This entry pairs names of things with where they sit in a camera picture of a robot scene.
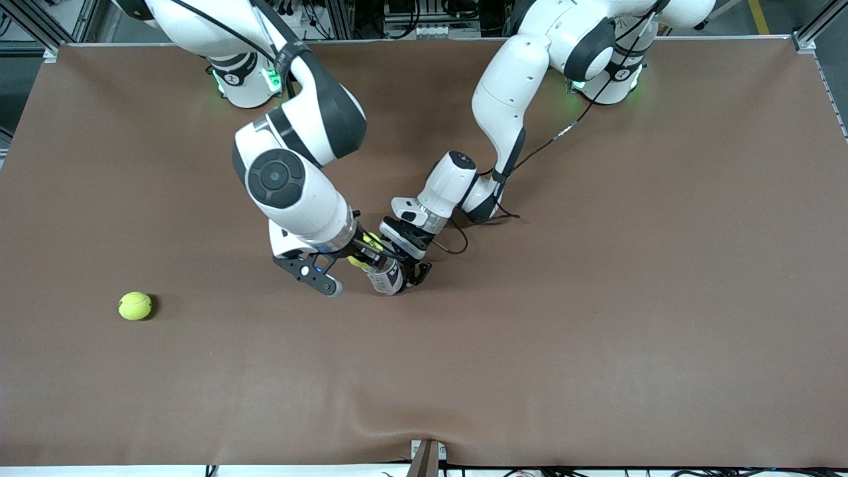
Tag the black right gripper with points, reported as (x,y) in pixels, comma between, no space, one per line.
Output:
(358,246)

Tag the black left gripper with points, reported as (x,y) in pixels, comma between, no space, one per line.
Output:
(420,269)

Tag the yellow tennis ball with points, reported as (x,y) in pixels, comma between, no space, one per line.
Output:
(136,306)
(358,262)

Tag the clear tennis ball can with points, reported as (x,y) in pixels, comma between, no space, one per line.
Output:
(387,281)

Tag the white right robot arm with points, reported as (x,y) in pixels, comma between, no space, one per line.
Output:
(291,192)

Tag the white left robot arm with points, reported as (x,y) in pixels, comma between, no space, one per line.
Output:
(510,93)

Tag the metal table clamp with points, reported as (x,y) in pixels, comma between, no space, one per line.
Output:
(424,460)

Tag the brown table mat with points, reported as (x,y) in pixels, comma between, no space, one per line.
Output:
(596,371)

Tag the white connector block row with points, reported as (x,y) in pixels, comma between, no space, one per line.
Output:
(430,31)

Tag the metal corner bracket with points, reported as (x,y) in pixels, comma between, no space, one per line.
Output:
(803,41)
(50,54)

